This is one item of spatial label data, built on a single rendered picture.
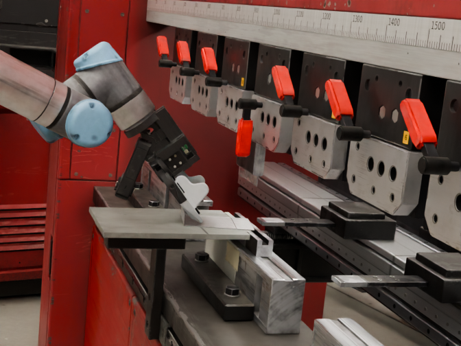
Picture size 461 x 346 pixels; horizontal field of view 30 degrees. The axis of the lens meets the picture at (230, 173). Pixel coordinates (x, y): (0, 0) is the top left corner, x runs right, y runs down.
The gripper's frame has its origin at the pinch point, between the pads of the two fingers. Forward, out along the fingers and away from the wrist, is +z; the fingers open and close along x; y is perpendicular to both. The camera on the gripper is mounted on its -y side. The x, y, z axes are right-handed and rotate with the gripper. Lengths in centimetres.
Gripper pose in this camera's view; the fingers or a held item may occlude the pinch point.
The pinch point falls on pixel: (193, 215)
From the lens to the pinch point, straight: 160.0
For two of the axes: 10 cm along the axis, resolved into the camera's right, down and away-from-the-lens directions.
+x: -1.2, -1.9, 9.7
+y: 8.2, -5.7, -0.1
